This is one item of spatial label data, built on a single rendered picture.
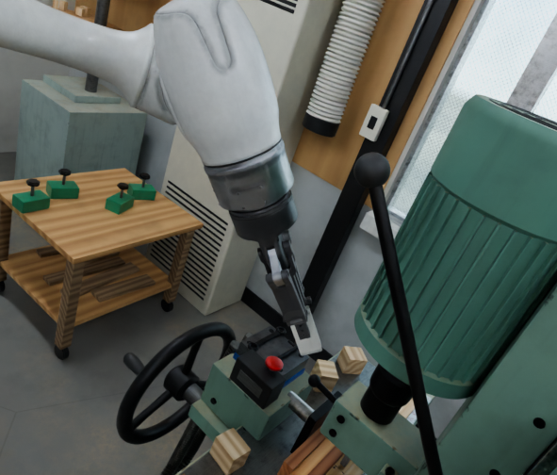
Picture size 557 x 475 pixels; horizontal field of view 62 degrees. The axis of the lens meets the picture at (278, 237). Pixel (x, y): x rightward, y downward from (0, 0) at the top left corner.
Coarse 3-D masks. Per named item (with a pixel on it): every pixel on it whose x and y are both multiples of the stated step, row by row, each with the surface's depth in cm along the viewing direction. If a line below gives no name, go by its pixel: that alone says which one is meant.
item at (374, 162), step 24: (360, 168) 44; (384, 168) 44; (384, 192) 45; (384, 216) 45; (384, 240) 45; (408, 312) 46; (408, 336) 45; (408, 360) 46; (432, 432) 46; (432, 456) 46
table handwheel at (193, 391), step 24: (192, 336) 85; (168, 360) 82; (192, 360) 90; (144, 384) 80; (168, 384) 91; (192, 384) 92; (120, 408) 82; (120, 432) 84; (144, 432) 92; (168, 432) 98
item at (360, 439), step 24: (360, 384) 71; (336, 408) 66; (360, 408) 66; (336, 432) 67; (360, 432) 65; (384, 432) 64; (408, 432) 65; (360, 456) 65; (384, 456) 63; (408, 456) 62
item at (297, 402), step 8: (336, 392) 78; (296, 400) 79; (328, 400) 76; (296, 408) 78; (304, 408) 78; (320, 408) 74; (328, 408) 75; (304, 416) 77; (312, 416) 72; (320, 416) 73; (304, 424) 73; (312, 424) 72; (320, 424) 76; (304, 432) 73; (312, 432) 74; (296, 440) 75; (304, 440) 74; (296, 448) 75
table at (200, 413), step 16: (336, 368) 99; (368, 368) 102; (336, 384) 94; (352, 384) 96; (368, 384) 98; (320, 400) 89; (192, 416) 83; (208, 416) 81; (208, 432) 81; (240, 432) 77; (272, 432) 79; (288, 432) 80; (256, 448) 75; (272, 448) 76; (288, 448) 77; (192, 464) 69; (208, 464) 70; (256, 464) 73; (272, 464) 74
